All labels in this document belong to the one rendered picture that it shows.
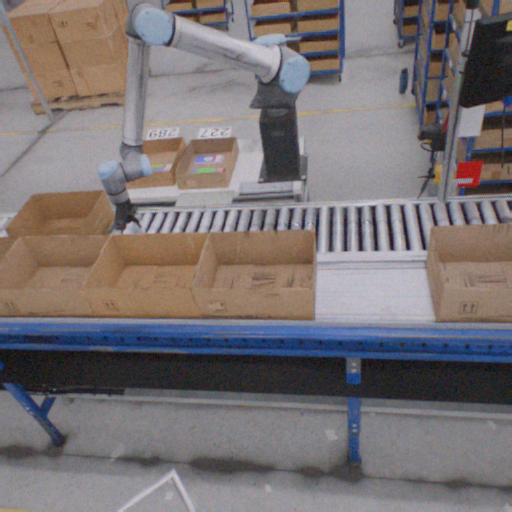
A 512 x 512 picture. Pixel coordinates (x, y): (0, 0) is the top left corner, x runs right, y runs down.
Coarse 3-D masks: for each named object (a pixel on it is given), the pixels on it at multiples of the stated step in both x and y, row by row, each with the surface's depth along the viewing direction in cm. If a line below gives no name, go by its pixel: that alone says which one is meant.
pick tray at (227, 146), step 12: (192, 144) 277; (204, 144) 276; (216, 144) 275; (228, 144) 274; (192, 156) 277; (228, 156) 273; (180, 168) 257; (192, 168) 269; (204, 168) 267; (216, 168) 265; (228, 168) 249; (180, 180) 250; (192, 180) 249; (204, 180) 248; (216, 180) 247; (228, 180) 249
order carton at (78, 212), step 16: (64, 192) 236; (80, 192) 235; (96, 192) 233; (32, 208) 238; (48, 208) 244; (64, 208) 243; (80, 208) 242; (96, 208) 224; (16, 224) 226; (32, 224) 238; (48, 224) 245; (64, 224) 243; (80, 224) 242; (96, 224) 223
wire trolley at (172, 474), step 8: (168, 472) 110; (176, 472) 110; (160, 480) 108; (168, 480) 109; (176, 480) 109; (152, 488) 107; (176, 488) 109; (184, 488) 110; (136, 496) 106; (144, 496) 107; (184, 496) 109; (128, 504) 105; (184, 504) 109; (192, 504) 109
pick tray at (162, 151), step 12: (144, 144) 285; (156, 144) 284; (168, 144) 284; (180, 144) 273; (156, 156) 285; (168, 156) 283; (180, 156) 271; (144, 180) 257; (156, 180) 256; (168, 180) 256
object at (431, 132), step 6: (420, 126) 201; (426, 126) 200; (432, 126) 199; (438, 126) 199; (420, 132) 199; (426, 132) 198; (432, 132) 198; (438, 132) 198; (444, 132) 197; (420, 138) 201; (426, 138) 200; (432, 138) 200; (438, 138) 199; (444, 138) 199; (432, 144) 203; (438, 144) 203
